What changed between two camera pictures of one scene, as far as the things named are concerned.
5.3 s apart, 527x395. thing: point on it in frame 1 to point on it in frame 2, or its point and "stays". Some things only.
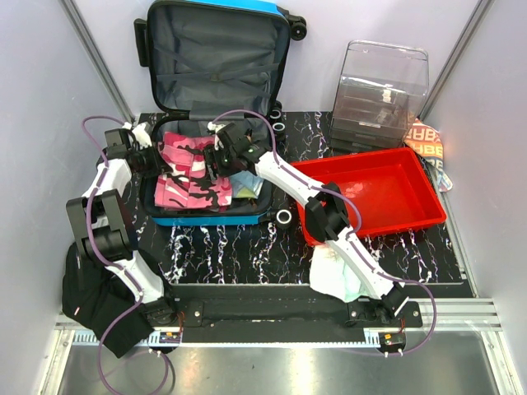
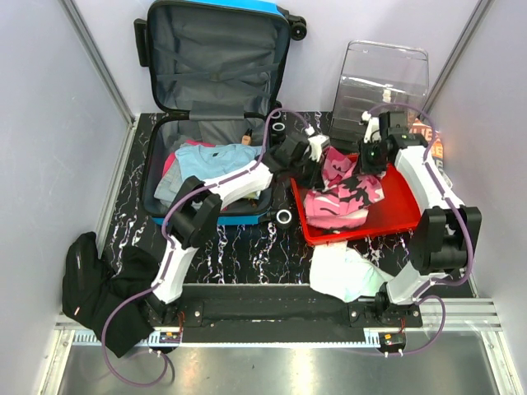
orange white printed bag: x=427 y=143 stays
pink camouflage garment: x=184 y=180 to x=343 y=200
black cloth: x=92 y=296 stays
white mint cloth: x=328 y=275 stays
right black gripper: x=212 y=158 to x=365 y=166
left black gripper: x=159 y=164 to x=315 y=178
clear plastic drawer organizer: x=380 y=89 stays
